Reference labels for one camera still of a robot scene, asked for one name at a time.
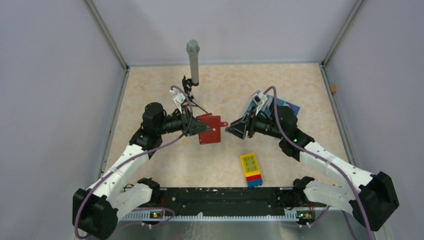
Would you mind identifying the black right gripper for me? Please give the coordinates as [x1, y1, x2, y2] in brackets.
[226, 104, 285, 140]

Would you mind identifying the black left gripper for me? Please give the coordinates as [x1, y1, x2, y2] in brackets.
[156, 106, 211, 137]

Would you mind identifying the red leather card holder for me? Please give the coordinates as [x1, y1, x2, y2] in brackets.
[196, 113, 229, 145]

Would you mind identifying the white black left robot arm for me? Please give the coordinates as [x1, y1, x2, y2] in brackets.
[72, 102, 211, 240]

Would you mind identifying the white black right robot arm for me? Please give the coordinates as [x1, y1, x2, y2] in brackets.
[225, 106, 400, 232]

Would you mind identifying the black tripod stand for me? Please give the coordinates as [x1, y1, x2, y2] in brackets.
[181, 75, 208, 114]

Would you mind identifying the yellow red blue toy block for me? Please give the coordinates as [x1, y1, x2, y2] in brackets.
[240, 153, 263, 188]

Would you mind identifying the grey microphone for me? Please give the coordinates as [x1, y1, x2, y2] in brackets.
[186, 39, 200, 86]

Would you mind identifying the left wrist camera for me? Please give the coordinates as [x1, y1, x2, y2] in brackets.
[169, 89, 186, 114]

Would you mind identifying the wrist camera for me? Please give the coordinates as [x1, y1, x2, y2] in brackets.
[251, 90, 268, 116]
[169, 89, 186, 114]

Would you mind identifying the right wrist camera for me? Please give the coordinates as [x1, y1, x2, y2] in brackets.
[251, 90, 268, 116]

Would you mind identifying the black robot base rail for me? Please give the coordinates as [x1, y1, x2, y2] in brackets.
[142, 187, 323, 217]

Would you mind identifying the small tan object on rail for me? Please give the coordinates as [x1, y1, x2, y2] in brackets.
[329, 84, 337, 94]

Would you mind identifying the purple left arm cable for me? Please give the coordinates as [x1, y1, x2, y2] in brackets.
[73, 85, 195, 240]

